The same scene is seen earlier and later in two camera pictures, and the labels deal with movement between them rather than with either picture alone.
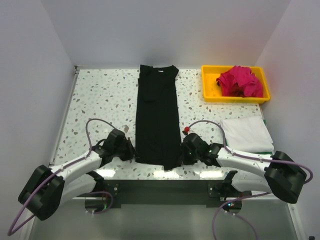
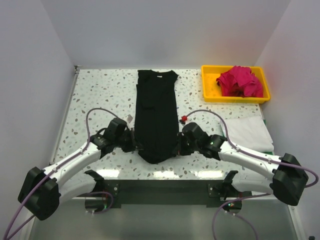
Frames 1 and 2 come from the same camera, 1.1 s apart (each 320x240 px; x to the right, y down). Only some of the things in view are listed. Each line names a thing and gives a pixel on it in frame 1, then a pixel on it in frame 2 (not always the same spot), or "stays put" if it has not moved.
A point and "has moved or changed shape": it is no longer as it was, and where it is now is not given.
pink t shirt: (240, 81) stays put
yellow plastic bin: (212, 92) stays put
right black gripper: (185, 161) to (181, 151)
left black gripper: (131, 153) to (131, 146)
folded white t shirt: (248, 133) stays put
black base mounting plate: (170, 193) stays put
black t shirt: (158, 137) has moved or changed shape
